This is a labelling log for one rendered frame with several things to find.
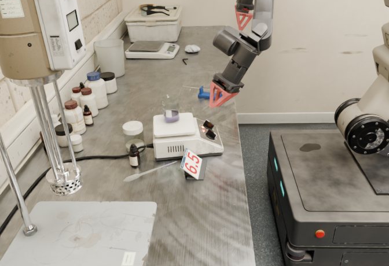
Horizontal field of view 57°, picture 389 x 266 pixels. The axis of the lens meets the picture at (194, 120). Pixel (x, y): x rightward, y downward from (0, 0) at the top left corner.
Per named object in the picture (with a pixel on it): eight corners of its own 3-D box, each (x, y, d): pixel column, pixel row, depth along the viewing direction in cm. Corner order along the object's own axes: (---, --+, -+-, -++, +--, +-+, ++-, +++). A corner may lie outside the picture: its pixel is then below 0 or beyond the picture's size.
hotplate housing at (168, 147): (216, 133, 115) (216, 111, 111) (223, 155, 104) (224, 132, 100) (147, 139, 113) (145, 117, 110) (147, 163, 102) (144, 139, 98)
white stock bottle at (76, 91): (88, 110, 133) (84, 88, 129) (76, 113, 131) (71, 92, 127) (84, 105, 137) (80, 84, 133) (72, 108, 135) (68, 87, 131)
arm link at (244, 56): (255, 50, 96) (262, 51, 101) (235, 36, 98) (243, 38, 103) (242, 71, 98) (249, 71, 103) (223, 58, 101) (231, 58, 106)
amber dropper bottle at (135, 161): (135, 160, 104) (132, 139, 100) (143, 163, 102) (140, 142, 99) (128, 165, 101) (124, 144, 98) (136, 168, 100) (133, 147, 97)
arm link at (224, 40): (270, 26, 96) (270, 42, 105) (238, 5, 101) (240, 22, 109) (241, 58, 95) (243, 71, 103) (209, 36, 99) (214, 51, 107)
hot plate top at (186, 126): (192, 114, 110) (191, 111, 110) (196, 134, 100) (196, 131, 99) (153, 117, 109) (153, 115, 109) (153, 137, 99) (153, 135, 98)
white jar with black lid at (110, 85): (117, 87, 152) (115, 71, 148) (116, 93, 146) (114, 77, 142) (101, 88, 151) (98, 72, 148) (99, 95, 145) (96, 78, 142)
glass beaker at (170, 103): (182, 124, 104) (181, 99, 100) (164, 127, 103) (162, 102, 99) (178, 115, 109) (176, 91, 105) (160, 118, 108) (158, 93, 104)
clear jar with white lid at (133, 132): (136, 155, 106) (132, 132, 102) (121, 150, 109) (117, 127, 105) (149, 146, 110) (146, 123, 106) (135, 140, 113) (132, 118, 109)
